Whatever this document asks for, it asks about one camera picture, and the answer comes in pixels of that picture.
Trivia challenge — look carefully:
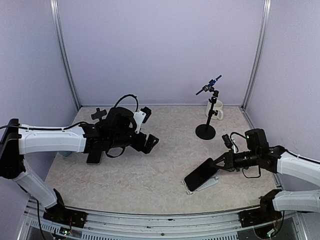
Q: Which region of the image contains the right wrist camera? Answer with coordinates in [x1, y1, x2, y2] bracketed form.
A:
[221, 134, 239, 153]

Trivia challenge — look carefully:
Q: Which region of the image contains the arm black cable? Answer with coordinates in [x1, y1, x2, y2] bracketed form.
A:
[229, 131, 320, 180]
[0, 93, 140, 158]

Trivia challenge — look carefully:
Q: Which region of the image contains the white mug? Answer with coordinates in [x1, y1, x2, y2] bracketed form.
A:
[205, 100, 224, 121]

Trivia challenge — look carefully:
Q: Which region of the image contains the light blue mug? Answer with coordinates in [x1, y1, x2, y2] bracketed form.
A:
[58, 151, 73, 158]

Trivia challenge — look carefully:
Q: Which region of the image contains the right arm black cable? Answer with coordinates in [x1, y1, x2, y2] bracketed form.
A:
[229, 131, 320, 180]

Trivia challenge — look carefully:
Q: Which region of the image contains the left aluminium frame post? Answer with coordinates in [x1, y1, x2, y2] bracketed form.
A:
[50, 0, 82, 111]

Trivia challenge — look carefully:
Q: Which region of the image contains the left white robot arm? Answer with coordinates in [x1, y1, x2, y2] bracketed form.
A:
[0, 107, 159, 223]

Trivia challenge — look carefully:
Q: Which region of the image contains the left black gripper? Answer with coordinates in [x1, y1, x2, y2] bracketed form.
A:
[109, 128, 159, 154]

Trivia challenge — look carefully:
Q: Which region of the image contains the aluminium frame post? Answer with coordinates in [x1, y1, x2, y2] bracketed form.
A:
[50, 0, 82, 111]
[241, 0, 272, 112]

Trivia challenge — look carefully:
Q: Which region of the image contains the front aluminium rail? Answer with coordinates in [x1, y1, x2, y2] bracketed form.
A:
[17, 199, 309, 240]

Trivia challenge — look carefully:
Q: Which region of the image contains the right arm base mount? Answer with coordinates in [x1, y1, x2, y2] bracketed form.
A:
[238, 207, 283, 228]

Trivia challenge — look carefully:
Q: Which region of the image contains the black phone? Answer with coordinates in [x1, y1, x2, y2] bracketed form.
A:
[86, 150, 103, 165]
[183, 158, 219, 192]

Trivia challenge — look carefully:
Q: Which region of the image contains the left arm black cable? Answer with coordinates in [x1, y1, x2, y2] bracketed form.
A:
[0, 93, 140, 158]

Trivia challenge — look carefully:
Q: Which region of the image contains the black round-base phone stand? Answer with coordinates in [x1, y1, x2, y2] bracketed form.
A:
[91, 107, 108, 125]

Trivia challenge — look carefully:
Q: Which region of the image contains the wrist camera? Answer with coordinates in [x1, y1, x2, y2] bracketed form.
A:
[133, 106, 152, 134]
[221, 134, 239, 153]

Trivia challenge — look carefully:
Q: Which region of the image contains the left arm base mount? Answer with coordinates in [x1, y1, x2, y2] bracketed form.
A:
[43, 206, 87, 229]

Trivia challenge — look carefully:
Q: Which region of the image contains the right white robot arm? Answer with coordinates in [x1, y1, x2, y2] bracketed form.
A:
[210, 128, 320, 222]

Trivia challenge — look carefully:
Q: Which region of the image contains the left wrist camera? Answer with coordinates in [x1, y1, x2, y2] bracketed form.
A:
[133, 106, 152, 134]

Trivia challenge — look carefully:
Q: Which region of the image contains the right aluminium frame post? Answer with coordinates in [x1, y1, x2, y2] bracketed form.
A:
[241, 0, 272, 112]

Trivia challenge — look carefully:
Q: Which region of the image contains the black tripod clamp stand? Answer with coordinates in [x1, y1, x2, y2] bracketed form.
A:
[195, 75, 222, 140]

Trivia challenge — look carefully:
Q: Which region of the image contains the white wedge phone stand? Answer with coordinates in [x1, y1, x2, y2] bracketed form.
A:
[182, 176, 219, 195]

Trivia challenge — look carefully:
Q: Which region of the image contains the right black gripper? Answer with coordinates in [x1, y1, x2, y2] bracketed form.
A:
[211, 149, 260, 172]

